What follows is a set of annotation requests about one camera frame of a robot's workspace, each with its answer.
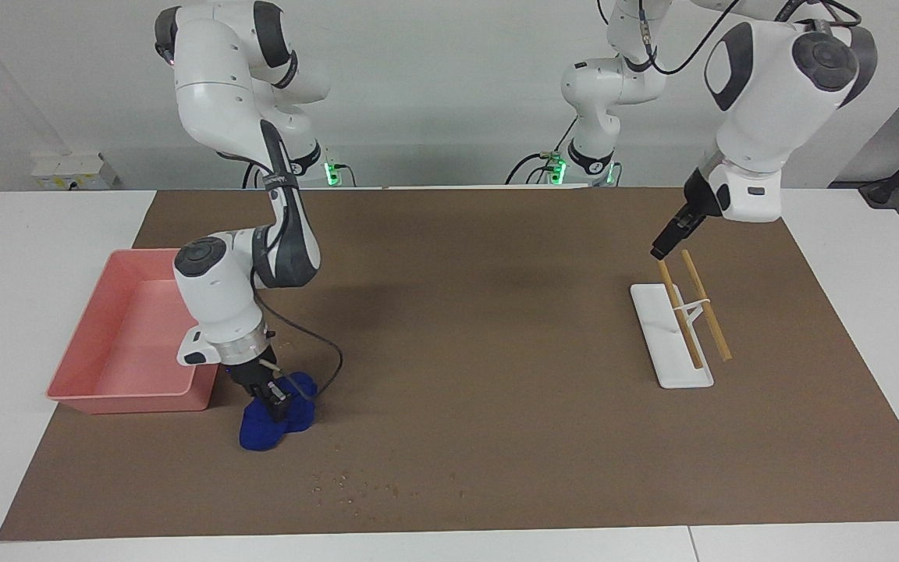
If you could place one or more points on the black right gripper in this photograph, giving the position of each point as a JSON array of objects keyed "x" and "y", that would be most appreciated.
[{"x": 250, "y": 376}]

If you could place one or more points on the white wall power strip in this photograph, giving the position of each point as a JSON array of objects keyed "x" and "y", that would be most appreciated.
[{"x": 67, "y": 168}]

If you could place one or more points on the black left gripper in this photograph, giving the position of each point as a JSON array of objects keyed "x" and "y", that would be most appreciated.
[{"x": 691, "y": 211}]

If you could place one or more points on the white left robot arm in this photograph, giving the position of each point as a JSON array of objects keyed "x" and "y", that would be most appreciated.
[{"x": 762, "y": 101}]

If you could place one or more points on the blue towel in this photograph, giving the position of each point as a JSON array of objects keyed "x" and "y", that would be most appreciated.
[{"x": 262, "y": 433}]

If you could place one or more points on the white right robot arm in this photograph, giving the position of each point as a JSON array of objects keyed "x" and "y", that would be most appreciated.
[{"x": 219, "y": 78}]

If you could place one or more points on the wooden rack rod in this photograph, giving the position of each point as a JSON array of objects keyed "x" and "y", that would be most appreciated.
[
  {"x": 711, "y": 328},
  {"x": 684, "y": 324}
]

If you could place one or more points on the pink plastic bin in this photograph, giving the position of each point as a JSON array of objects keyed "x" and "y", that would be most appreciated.
[{"x": 122, "y": 343}]

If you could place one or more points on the brown table mat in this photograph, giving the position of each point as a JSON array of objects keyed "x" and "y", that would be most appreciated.
[{"x": 481, "y": 351}]

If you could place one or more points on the white rack base tray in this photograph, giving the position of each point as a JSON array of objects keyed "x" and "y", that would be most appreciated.
[{"x": 672, "y": 359}]

